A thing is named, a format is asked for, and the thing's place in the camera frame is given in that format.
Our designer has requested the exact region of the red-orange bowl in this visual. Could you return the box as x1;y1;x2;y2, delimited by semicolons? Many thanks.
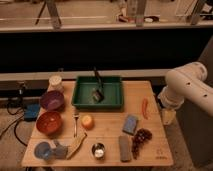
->
36;111;62;135

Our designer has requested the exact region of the black brush in tray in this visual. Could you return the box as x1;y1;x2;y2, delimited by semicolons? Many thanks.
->
92;69;104;103

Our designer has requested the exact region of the red chili pepper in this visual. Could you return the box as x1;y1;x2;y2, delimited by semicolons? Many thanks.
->
142;98;148;119

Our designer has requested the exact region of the white paper cup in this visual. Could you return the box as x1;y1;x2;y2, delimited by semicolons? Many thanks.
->
49;75;63;92

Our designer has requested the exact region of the purple bowl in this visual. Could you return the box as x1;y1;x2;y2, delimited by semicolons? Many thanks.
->
39;90;64;111

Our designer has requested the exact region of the green plastic tray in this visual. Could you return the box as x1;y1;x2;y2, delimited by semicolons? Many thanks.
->
72;76;124;110

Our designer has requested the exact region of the blue sponge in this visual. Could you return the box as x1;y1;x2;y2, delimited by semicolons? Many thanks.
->
122;115;138;135

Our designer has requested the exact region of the bunch of dark grapes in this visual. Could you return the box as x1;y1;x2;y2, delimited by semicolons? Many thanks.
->
131;128;152;159

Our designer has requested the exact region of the blue power box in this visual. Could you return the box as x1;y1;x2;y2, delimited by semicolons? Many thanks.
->
24;104;40;121

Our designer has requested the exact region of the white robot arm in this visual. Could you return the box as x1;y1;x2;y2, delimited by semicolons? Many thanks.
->
158;62;213;125

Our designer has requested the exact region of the black cable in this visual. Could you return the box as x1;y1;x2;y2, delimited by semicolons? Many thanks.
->
0;98;28;147

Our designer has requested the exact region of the grey cloth toy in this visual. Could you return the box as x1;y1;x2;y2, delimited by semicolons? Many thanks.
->
53;140;68;159

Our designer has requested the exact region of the blue plastic cup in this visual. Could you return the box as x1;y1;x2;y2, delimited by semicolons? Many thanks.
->
34;142;52;160

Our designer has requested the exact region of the orange fruit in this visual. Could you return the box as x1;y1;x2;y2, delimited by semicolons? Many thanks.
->
81;115;94;130

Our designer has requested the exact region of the small metal cup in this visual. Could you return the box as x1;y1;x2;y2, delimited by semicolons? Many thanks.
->
92;143;105;159

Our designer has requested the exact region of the grey sponge block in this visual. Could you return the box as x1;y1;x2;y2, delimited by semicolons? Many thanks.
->
118;136;131;162

